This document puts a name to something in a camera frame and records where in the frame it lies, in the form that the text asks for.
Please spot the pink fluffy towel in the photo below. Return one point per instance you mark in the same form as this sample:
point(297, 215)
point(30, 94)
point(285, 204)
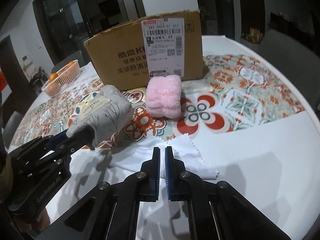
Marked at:
point(163, 96)

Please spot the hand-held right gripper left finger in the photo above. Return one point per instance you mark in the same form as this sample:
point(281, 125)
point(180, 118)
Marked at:
point(157, 172)

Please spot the white zigzag-edged cloth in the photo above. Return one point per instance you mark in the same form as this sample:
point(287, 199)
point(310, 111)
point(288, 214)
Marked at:
point(192, 160)

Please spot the orange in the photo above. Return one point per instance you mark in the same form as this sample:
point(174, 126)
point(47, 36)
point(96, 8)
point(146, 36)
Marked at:
point(71, 62)
point(53, 77)

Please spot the tall dark cabinet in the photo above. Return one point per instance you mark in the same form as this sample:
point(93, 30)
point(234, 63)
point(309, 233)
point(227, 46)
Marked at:
point(250, 2)

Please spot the red wall poster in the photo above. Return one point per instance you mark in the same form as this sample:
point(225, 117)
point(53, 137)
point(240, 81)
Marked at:
point(2, 81)

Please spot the small shoe rack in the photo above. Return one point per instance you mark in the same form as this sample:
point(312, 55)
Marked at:
point(38, 78)

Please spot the brown cardboard box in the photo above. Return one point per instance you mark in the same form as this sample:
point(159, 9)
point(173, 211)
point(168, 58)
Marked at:
point(120, 55)

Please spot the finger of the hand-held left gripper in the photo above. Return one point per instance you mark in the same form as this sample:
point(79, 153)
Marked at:
point(83, 137)
point(56, 139)

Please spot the white wall switch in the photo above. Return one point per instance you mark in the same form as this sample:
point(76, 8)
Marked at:
point(38, 45)

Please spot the grey dining chair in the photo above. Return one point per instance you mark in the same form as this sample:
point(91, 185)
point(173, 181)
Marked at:
point(67, 60)
point(282, 45)
point(13, 127)

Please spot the dark sliding glass door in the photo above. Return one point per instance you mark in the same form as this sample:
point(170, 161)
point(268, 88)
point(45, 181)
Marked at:
point(82, 17)

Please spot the white intercom panel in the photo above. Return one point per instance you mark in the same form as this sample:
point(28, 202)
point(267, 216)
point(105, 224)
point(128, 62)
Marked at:
point(26, 59)

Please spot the white plastic fruit basket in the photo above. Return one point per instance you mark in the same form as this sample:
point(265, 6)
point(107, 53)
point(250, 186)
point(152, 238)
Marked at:
point(62, 80)

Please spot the grey printed fabric pouch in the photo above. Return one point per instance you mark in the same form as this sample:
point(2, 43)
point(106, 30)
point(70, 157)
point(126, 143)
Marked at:
point(107, 112)

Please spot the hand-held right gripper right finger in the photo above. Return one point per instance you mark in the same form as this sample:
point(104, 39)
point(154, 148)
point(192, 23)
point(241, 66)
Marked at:
point(168, 172)

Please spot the person's left forearm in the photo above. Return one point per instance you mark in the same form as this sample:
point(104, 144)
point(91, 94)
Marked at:
point(6, 177)

